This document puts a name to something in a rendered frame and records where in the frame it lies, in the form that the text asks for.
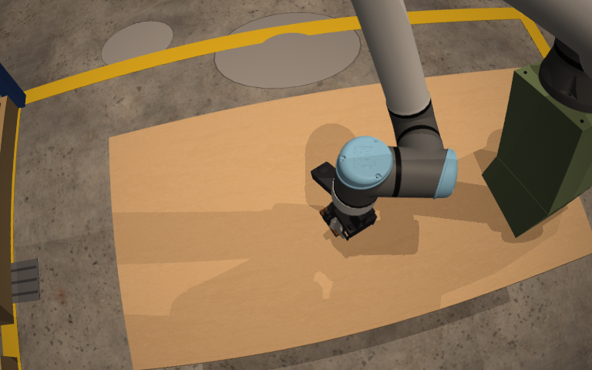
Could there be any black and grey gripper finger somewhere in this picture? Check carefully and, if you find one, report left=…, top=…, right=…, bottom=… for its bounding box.
left=322, top=209, right=345, bottom=239

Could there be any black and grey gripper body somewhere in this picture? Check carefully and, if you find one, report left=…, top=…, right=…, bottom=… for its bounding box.
left=328, top=201, right=377, bottom=241

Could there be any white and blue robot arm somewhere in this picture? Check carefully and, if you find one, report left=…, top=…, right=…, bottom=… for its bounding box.
left=311, top=0, right=592, bottom=216

